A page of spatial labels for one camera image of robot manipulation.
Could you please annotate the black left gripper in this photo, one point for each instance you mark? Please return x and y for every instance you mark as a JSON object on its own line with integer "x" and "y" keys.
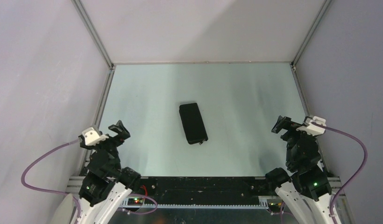
{"x": 119, "y": 128}

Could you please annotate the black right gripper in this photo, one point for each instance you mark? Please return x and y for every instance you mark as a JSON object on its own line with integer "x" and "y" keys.
{"x": 285, "y": 122}

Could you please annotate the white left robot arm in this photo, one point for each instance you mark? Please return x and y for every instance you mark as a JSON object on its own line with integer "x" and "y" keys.
{"x": 106, "y": 183}

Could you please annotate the black zippered tool case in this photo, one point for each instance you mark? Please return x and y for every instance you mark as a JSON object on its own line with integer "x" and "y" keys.
{"x": 192, "y": 122}

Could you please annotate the aluminium frame rail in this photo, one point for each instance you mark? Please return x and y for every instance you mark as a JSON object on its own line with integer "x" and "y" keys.
{"x": 97, "y": 117}

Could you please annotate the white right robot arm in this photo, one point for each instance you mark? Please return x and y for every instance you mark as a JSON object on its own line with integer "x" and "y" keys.
{"x": 303, "y": 186}

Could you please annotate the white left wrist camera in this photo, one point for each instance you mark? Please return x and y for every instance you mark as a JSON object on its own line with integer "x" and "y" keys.
{"x": 92, "y": 136}

